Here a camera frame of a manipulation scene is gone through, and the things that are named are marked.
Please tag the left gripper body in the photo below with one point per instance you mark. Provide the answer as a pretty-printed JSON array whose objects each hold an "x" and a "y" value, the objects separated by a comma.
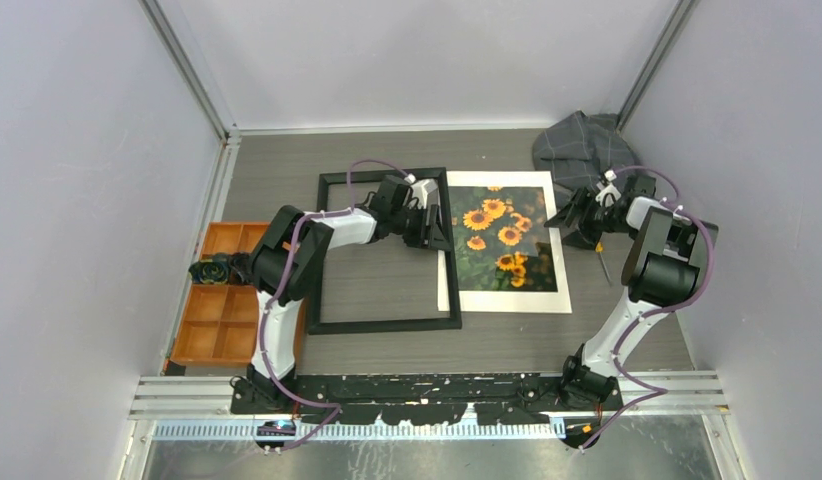
[{"x": 411, "y": 225}]

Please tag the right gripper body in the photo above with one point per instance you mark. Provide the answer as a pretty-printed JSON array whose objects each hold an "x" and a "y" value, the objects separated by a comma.
[{"x": 602, "y": 221}]

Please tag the yellow handled screwdriver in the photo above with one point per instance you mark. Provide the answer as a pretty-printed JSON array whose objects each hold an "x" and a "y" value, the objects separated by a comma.
[{"x": 599, "y": 250}]

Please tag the sunflower photo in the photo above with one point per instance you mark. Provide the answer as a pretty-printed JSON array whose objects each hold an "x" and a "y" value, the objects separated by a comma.
[{"x": 507, "y": 260}]

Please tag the black picture frame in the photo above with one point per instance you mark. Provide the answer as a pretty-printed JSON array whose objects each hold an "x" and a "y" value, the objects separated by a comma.
[{"x": 362, "y": 226}]

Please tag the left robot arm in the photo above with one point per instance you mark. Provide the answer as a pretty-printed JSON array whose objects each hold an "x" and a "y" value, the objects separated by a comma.
[{"x": 286, "y": 267}]

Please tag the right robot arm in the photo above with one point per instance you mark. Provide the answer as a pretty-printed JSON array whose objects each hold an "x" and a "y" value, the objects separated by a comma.
[{"x": 667, "y": 268}]

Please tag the grey checked cloth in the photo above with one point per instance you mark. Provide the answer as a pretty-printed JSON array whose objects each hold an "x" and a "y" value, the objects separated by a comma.
[{"x": 578, "y": 149}]

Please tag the orange wooden divided tray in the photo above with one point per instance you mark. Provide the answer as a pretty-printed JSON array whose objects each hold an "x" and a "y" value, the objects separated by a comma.
[{"x": 219, "y": 323}]

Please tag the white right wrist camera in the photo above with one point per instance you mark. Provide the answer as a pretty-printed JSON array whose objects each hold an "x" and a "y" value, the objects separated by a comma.
[{"x": 608, "y": 194}]

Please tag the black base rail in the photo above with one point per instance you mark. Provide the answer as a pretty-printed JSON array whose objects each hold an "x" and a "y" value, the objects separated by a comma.
[{"x": 421, "y": 399}]

